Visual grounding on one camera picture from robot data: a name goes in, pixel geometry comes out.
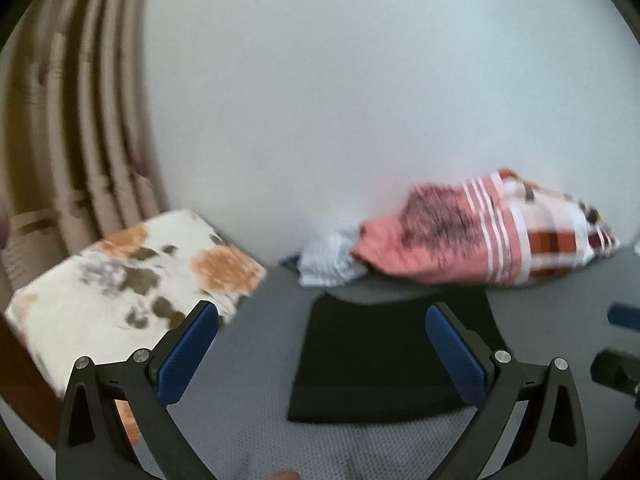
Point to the grey mesh mat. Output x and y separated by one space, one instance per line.
260 410

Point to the black pants with orange lining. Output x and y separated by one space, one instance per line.
380 360

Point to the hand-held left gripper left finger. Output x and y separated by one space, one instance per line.
187 355

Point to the light striped cloth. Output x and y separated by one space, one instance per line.
325 260

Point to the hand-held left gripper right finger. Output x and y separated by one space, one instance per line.
455 355

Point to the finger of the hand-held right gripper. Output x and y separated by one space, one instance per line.
625 317
616 371

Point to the brown wooden bed frame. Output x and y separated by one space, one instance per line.
25 390

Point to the white floral cushion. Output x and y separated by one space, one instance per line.
100 285

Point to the pink plaid folded blanket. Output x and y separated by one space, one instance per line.
450 250

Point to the beige patterned curtain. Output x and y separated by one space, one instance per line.
75 135

